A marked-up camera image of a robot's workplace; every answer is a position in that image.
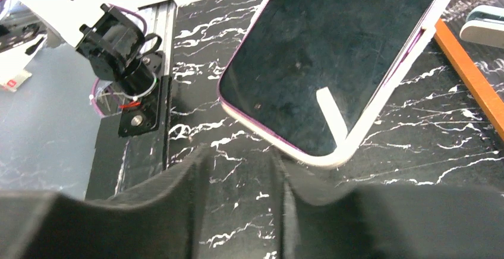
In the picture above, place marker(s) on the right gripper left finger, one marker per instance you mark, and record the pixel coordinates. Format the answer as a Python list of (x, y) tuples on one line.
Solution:
[(158, 218)]

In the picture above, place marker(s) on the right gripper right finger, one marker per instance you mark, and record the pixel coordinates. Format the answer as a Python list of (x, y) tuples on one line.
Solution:
[(318, 220)]

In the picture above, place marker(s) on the phone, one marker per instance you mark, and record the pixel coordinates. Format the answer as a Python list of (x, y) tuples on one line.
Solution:
[(311, 76)]

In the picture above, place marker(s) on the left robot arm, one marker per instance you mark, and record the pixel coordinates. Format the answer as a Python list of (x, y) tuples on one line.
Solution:
[(118, 49)]

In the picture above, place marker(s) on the teal grey stapler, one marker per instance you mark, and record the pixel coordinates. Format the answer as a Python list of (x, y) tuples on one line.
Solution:
[(484, 25)]

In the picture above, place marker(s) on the orange wooden shelf rack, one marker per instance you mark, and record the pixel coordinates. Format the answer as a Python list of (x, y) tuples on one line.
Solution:
[(480, 67)]

